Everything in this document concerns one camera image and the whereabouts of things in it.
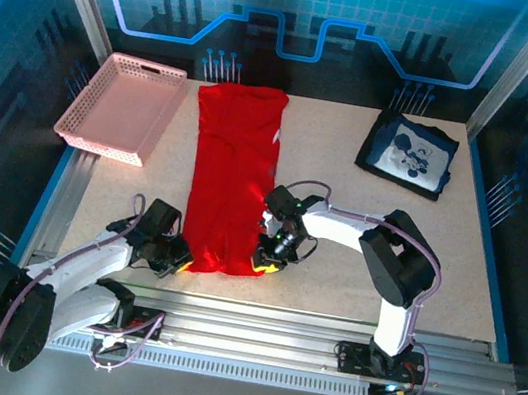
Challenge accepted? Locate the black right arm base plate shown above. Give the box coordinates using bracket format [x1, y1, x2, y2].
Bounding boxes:
[333, 339, 429, 387]

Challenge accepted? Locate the navy printed folded t-shirt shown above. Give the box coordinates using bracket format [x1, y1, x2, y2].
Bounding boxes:
[350, 108, 464, 205]

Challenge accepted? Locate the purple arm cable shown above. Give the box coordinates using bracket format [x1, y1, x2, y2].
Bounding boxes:
[250, 175, 460, 395]
[0, 173, 187, 395]

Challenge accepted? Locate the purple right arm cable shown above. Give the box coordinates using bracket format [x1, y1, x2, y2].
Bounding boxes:
[250, 175, 460, 395]

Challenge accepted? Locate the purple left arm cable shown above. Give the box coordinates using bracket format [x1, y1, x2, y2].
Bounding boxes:
[0, 173, 187, 395]

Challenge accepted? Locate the pink perforated plastic basket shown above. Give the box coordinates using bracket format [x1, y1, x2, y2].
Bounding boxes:
[50, 44, 190, 173]

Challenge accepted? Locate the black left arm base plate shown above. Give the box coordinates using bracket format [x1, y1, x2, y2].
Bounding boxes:
[111, 302, 165, 343]

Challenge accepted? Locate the grey slotted cable duct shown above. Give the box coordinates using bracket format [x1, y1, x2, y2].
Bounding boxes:
[45, 327, 374, 395]

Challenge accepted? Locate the red t-shirt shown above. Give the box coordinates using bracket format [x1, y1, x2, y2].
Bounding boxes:
[168, 75, 293, 285]

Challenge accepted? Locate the aluminium side rail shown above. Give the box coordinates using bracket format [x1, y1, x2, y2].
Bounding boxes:
[13, 141, 100, 279]

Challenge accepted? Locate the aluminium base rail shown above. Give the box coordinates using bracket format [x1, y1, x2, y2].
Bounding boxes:
[15, 263, 527, 395]

